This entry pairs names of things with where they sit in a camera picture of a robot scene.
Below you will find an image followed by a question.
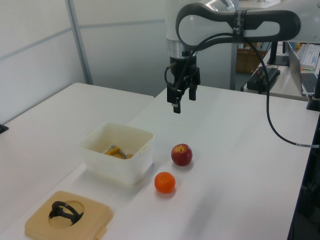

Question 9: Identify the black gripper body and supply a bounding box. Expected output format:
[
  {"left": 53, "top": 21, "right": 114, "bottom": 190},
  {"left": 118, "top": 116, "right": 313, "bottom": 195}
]
[{"left": 169, "top": 56, "right": 198, "bottom": 91}]

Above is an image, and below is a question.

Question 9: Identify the red toy apple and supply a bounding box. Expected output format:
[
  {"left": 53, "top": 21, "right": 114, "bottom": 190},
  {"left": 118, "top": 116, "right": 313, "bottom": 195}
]
[{"left": 170, "top": 143, "right": 194, "bottom": 167}]

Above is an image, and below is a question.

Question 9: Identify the orange toy mandarin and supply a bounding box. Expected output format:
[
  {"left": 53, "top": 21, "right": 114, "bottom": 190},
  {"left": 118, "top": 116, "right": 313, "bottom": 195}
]
[{"left": 154, "top": 171, "right": 176, "bottom": 194}]

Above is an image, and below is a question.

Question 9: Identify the white plastic container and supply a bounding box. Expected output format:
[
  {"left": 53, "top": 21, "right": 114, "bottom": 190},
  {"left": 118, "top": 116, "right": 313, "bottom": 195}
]
[{"left": 77, "top": 121, "right": 155, "bottom": 187}]

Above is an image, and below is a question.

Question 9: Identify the beige container lid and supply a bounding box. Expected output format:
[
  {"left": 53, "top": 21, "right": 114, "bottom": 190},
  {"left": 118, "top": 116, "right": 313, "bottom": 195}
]
[{"left": 24, "top": 190, "right": 114, "bottom": 240}]

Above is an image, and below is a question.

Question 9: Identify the black electronics box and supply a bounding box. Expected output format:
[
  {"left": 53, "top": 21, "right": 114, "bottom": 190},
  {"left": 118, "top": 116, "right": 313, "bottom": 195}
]
[{"left": 246, "top": 65, "right": 282, "bottom": 94}]

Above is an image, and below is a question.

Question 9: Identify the black monitor stand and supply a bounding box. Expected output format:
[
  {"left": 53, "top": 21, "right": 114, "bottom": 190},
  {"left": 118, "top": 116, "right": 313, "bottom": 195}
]
[{"left": 266, "top": 41, "right": 291, "bottom": 67}]

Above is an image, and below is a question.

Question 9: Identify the grey laptop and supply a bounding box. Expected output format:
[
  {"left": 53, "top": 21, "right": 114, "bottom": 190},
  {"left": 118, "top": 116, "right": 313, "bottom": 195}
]
[{"left": 287, "top": 41, "right": 319, "bottom": 97}]

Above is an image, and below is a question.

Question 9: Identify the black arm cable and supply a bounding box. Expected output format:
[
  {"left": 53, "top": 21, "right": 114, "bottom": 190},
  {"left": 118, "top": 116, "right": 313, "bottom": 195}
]
[{"left": 163, "top": 32, "right": 320, "bottom": 149}]

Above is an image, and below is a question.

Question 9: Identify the black wire frame piece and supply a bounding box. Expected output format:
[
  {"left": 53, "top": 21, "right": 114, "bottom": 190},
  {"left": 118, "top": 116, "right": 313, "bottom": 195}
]
[{"left": 48, "top": 200, "right": 85, "bottom": 227}]

